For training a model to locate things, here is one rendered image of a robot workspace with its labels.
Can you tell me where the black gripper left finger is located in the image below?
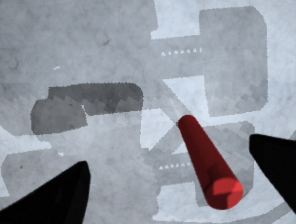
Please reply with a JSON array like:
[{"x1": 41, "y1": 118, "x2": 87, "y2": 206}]
[{"x1": 0, "y1": 161, "x2": 91, "y2": 224}]

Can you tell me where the dark red peg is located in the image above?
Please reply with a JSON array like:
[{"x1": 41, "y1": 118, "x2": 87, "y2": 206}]
[{"x1": 178, "y1": 115, "x2": 243, "y2": 210}]

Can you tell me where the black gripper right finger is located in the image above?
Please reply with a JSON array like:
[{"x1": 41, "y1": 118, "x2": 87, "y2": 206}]
[{"x1": 249, "y1": 133, "x2": 296, "y2": 215}]

